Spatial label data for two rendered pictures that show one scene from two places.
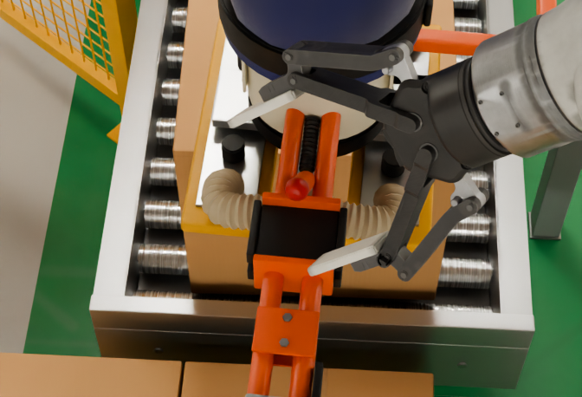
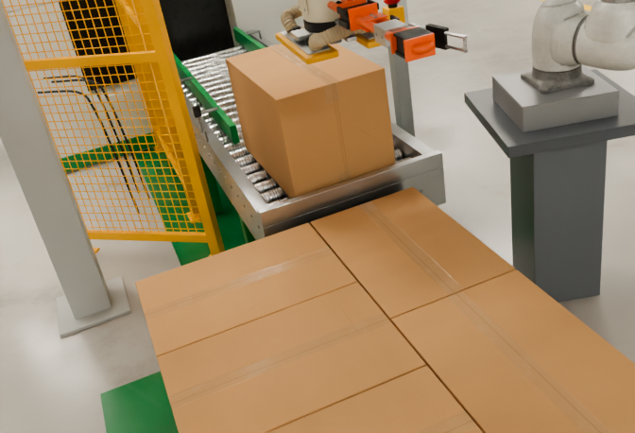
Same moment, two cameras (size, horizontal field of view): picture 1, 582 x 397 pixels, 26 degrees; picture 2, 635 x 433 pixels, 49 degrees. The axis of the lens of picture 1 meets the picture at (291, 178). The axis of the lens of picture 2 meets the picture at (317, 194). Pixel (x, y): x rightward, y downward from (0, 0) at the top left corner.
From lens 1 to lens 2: 1.44 m
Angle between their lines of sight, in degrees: 31
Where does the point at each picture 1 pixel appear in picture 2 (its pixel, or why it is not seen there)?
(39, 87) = (161, 263)
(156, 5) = (219, 147)
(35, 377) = (248, 250)
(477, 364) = (426, 188)
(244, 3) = not seen: outside the picture
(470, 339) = (420, 169)
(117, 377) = (284, 235)
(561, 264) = not seen: hidden behind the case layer
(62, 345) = not seen: hidden behind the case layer
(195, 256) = (295, 174)
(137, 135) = (240, 174)
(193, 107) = (275, 92)
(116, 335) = (273, 230)
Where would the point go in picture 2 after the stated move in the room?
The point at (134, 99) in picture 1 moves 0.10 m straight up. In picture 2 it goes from (231, 167) to (225, 145)
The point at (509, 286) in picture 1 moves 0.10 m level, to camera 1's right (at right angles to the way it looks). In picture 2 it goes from (422, 150) to (445, 142)
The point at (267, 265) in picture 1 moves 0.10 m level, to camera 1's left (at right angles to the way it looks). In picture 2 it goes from (353, 11) to (319, 21)
